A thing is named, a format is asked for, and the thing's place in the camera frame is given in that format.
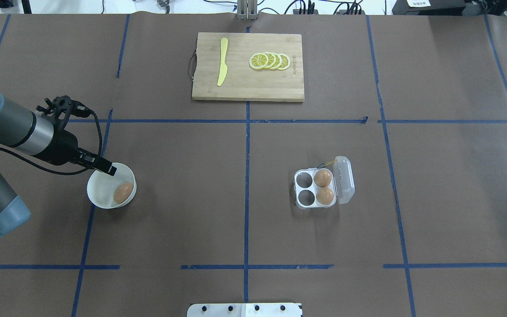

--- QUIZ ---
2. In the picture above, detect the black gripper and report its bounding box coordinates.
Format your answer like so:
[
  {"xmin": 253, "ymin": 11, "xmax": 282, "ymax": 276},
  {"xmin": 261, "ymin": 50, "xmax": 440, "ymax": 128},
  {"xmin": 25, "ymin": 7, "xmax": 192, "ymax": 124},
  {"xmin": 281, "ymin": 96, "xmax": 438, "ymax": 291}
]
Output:
[{"xmin": 44, "ymin": 129, "xmax": 117, "ymax": 176}]

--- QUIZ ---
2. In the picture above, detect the brown egg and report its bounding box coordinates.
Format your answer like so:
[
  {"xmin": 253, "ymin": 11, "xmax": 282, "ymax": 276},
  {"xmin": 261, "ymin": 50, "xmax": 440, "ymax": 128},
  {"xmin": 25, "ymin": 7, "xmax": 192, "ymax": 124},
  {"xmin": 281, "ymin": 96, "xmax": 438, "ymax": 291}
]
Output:
[
  {"xmin": 316, "ymin": 188, "xmax": 335, "ymax": 206},
  {"xmin": 314, "ymin": 169, "xmax": 333, "ymax": 188},
  {"xmin": 113, "ymin": 182, "xmax": 134, "ymax": 204}
]

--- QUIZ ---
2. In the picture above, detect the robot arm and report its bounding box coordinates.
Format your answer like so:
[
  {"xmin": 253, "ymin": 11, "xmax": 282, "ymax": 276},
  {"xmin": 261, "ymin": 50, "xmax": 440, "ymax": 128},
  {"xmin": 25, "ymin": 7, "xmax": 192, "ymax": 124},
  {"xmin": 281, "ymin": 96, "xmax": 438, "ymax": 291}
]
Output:
[{"xmin": 0, "ymin": 93, "xmax": 117, "ymax": 238}]

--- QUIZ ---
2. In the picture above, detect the clear plastic egg box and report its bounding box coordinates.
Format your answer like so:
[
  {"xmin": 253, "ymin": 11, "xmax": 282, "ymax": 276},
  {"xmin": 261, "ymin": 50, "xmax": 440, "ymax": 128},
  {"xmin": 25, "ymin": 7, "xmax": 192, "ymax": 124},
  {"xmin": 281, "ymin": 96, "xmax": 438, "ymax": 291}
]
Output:
[{"xmin": 293, "ymin": 156, "xmax": 356, "ymax": 210}]

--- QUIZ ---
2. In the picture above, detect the brown egg in box front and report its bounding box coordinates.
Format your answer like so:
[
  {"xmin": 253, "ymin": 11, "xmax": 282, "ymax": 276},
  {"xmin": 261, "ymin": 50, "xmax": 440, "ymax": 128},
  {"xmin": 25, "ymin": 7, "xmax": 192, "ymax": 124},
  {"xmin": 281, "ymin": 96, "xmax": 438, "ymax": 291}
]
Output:
[{"xmin": 316, "ymin": 188, "xmax": 335, "ymax": 206}]

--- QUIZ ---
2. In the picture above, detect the white bowl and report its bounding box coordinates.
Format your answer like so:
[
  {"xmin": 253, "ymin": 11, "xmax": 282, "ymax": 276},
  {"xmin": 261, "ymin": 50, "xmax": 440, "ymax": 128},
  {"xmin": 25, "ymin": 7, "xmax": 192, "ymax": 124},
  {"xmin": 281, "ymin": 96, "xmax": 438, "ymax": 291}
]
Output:
[{"xmin": 86, "ymin": 162, "xmax": 137, "ymax": 209}]

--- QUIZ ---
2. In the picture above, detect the yellow plastic knife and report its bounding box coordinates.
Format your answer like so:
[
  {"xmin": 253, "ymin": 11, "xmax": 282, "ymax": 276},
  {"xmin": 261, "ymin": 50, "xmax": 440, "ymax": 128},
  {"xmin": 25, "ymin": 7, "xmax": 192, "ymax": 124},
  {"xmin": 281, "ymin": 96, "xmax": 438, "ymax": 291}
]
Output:
[{"xmin": 217, "ymin": 37, "xmax": 229, "ymax": 87}]

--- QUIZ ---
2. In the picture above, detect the wooden cutting board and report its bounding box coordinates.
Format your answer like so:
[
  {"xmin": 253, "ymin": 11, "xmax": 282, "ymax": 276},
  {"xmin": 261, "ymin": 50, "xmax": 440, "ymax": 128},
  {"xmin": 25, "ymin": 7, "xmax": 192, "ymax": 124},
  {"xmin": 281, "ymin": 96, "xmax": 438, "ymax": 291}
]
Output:
[{"xmin": 192, "ymin": 32, "xmax": 305, "ymax": 103}]

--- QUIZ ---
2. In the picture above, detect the lemon slice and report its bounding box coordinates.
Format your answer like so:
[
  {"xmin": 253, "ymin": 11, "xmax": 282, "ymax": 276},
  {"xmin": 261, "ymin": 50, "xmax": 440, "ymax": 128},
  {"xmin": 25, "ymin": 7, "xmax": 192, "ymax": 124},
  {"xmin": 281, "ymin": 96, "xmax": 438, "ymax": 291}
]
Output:
[
  {"xmin": 269, "ymin": 53, "xmax": 282, "ymax": 70},
  {"xmin": 248, "ymin": 53, "xmax": 269, "ymax": 70},
  {"xmin": 277, "ymin": 54, "xmax": 290, "ymax": 70},
  {"xmin": 263, "ymin": 52, "xmax": 278, "ymax": 70}
]

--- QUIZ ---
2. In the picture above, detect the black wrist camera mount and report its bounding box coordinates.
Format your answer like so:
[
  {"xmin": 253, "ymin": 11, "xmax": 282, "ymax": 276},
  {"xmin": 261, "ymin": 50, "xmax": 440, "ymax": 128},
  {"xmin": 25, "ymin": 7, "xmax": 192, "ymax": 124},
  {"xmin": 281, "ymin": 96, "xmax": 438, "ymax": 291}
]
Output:
[{"xmin": 36, "ymin": 96, "xmax": 93, "ymax": 132}]

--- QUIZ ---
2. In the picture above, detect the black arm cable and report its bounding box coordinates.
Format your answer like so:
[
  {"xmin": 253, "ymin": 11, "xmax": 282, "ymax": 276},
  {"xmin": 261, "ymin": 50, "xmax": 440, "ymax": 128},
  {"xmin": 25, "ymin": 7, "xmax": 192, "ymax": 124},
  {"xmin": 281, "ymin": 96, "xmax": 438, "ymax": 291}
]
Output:
[{"xmin": 0, "ymin": 110, "xmax": 104, "ymax": 176}]

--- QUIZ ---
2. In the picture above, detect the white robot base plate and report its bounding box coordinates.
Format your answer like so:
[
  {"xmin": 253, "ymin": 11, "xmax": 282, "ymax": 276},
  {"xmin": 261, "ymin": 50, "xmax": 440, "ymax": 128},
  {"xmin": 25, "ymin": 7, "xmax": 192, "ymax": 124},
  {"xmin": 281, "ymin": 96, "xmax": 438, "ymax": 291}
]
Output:
[{"xmin": 187, "ymin": 302, "xmax": 303, "ymax": 317}]

